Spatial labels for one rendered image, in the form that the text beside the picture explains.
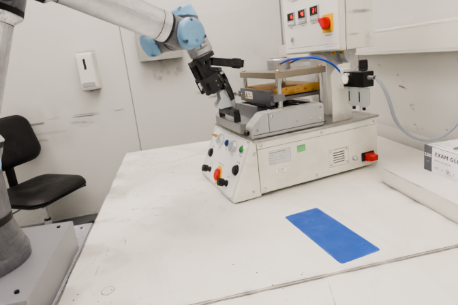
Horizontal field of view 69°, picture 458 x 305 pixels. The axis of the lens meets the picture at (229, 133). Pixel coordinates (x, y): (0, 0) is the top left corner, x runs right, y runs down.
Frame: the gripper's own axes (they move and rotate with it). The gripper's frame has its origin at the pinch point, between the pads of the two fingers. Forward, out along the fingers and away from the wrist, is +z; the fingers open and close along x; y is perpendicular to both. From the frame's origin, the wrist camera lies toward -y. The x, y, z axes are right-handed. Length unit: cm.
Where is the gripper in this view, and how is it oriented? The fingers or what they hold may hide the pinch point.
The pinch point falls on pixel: (234, 107)
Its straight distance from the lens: 110.9
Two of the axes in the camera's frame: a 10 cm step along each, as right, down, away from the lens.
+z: 4.2, 8.5, 3.3
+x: 3.6, 1.7, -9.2
